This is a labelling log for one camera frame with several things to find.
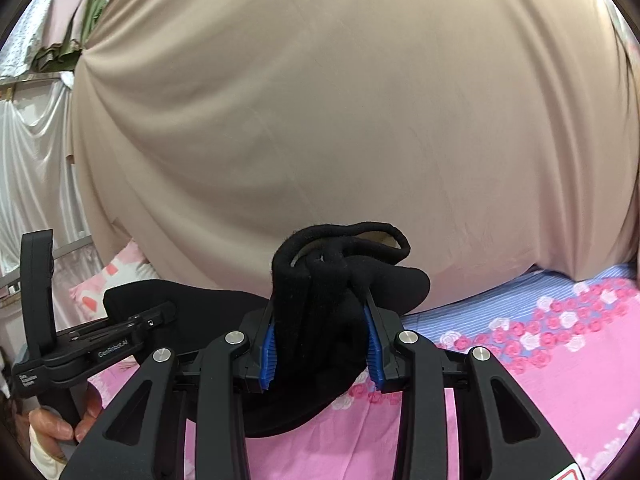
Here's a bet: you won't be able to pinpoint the black fleece-lined pants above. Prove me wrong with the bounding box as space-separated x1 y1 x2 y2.
103 222 431 438

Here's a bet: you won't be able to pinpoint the person's left hand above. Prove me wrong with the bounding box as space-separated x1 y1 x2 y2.
28 384 103 458

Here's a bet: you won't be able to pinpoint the white cat face pillow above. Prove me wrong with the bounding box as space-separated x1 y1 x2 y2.
70 240 160 323

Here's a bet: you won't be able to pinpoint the white satin curtain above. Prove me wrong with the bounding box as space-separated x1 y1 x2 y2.
1 80 90 274

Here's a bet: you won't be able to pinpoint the pink floral bed sheet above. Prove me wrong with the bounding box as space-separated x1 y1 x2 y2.
86 263 640 480

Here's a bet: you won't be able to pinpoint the beige curtain cloth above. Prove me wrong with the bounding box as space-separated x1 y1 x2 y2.
70 0 639 308

